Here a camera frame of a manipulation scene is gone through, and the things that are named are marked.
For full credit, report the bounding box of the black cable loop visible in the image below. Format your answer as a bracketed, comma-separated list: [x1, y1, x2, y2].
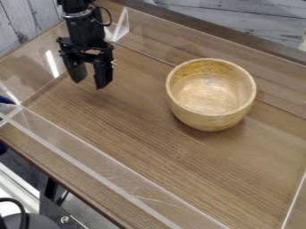
[0, 198, 30, 229]

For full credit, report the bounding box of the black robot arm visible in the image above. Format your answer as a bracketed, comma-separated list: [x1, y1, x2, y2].
[56, 0, 115, 89]

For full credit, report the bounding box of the blue object at edge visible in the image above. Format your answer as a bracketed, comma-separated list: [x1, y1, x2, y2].
[0, 95, 14, 104]

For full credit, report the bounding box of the light wooden bowl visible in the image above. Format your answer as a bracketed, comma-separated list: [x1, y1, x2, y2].
[164, 58, 256, 131]

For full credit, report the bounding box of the black table leg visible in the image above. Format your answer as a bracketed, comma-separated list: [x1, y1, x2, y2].
[44, 178, 57, 201]

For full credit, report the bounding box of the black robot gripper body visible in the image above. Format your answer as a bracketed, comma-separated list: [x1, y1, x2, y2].
[56, 10, 113, 66]

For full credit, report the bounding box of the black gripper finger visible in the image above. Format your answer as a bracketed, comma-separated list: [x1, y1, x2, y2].
[93, 59, 113, 89]
[62, 55, 86, 83]

